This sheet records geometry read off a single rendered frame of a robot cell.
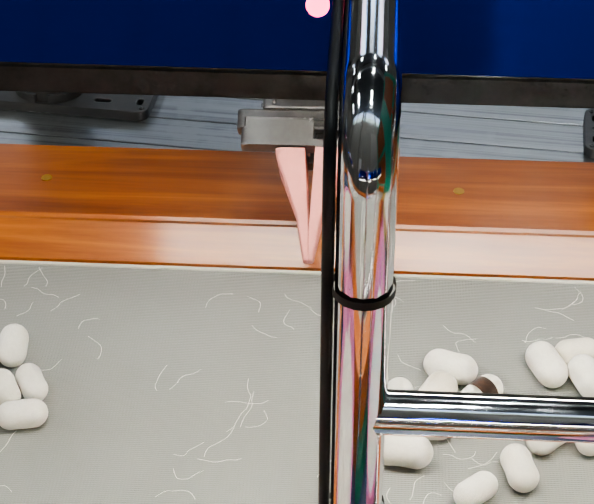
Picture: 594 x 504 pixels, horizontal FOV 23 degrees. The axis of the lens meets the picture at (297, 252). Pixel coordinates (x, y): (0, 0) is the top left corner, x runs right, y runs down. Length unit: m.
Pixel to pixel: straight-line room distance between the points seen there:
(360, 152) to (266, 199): 0.55
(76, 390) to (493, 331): 0.29
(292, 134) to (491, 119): 0.41
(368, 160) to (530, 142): 0.80
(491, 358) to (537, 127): 0.41
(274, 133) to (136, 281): 0.16
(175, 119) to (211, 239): 0.31
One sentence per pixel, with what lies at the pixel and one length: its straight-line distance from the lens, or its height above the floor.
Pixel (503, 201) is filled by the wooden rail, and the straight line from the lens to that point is 1.10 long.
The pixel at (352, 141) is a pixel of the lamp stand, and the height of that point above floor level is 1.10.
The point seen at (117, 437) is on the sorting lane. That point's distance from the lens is 0.94.
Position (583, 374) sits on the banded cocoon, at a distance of 0.97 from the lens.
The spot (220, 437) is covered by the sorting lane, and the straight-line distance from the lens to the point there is 0.94.
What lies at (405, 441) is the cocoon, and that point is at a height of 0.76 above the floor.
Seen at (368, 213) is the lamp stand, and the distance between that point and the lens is 0.55.
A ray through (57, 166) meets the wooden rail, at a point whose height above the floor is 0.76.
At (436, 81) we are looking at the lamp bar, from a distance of 0.68.
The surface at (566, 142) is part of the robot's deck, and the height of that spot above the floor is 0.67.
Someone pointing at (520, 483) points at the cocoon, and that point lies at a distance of 0.90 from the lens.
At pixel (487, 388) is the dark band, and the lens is 0.95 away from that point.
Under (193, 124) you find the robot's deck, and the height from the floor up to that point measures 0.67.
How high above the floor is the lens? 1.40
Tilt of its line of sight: 38 degrees down
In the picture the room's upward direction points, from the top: straight up
